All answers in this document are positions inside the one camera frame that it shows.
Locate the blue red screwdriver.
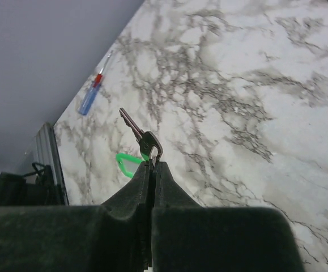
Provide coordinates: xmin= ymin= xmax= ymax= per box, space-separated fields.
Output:
xmin=78 ymin=50 xmax=113 ymax=116

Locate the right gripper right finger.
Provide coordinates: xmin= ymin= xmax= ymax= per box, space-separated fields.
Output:
xmin=151 ymin=162 xmax=206 ymax=271

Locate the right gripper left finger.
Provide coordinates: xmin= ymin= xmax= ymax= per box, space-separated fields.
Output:
xmin=90 ymin=160 xmax=154 ymax=271

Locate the green key tag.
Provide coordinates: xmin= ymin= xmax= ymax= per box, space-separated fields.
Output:
xmin=116 ymin=108 xmax=163 ymax=178

